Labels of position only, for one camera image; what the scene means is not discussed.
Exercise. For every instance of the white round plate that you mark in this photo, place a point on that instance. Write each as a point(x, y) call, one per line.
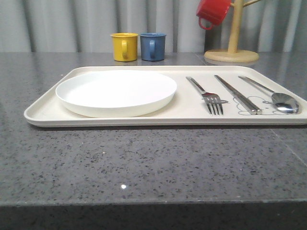
point(116, 93)

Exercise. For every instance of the silver fork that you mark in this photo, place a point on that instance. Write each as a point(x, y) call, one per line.
point(212, 100)

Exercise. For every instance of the silver chopstick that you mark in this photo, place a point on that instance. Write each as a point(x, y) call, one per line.
point(242, 95)
point(236, 97)

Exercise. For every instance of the silver spoon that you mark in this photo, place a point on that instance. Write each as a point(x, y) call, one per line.
point(281, 101)

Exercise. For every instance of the cream rabbit serving tray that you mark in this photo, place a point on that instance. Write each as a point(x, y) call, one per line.
point(186, 107)

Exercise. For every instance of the blue mug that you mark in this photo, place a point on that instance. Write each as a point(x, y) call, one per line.
point(152, 46)

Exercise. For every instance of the yellow mug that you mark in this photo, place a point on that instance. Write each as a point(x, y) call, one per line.
point(125, 46)

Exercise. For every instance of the wooden mug tree stand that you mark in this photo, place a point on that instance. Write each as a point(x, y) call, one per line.
point(232, 53)

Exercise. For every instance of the red mug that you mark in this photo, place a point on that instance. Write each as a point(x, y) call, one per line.
point(213, 11)

